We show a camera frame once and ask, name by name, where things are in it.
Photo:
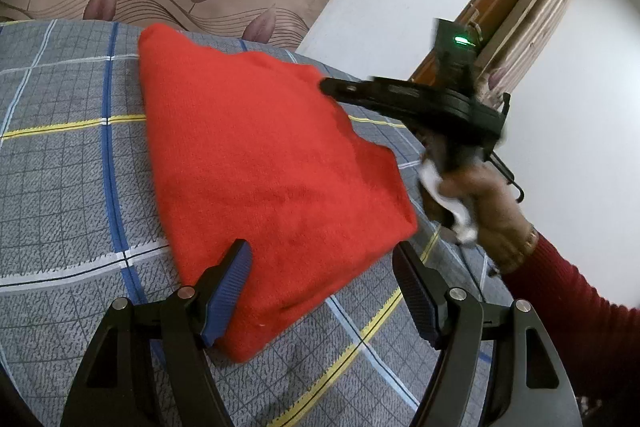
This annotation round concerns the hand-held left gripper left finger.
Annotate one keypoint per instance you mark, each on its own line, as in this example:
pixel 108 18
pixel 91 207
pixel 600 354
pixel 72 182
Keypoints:
pixel 231 288

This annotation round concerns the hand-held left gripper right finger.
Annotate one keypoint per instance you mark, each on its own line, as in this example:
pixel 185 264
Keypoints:
pixel 417 302

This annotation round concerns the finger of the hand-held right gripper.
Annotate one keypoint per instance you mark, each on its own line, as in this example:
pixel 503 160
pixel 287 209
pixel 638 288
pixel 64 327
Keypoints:
pixel 370 89

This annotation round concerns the red towel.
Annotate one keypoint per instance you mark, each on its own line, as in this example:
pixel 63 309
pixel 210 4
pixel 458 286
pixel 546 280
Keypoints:
pixel 270 177

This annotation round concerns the person's right forearm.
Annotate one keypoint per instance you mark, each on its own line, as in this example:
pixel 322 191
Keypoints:
pixel 575 332

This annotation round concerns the person's right hand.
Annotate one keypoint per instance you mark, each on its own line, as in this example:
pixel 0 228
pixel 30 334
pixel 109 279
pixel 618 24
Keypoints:
pixel 492 212

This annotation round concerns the white cloth wrap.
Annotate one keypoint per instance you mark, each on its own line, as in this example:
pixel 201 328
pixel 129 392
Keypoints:
pixel 452 207

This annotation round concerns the beige patterned door curtain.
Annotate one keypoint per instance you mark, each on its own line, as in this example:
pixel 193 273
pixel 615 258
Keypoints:
pixel 545 7

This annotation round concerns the grey plaid bed sheet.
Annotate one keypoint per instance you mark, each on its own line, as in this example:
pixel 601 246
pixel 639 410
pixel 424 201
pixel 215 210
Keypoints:
pixel 60 187

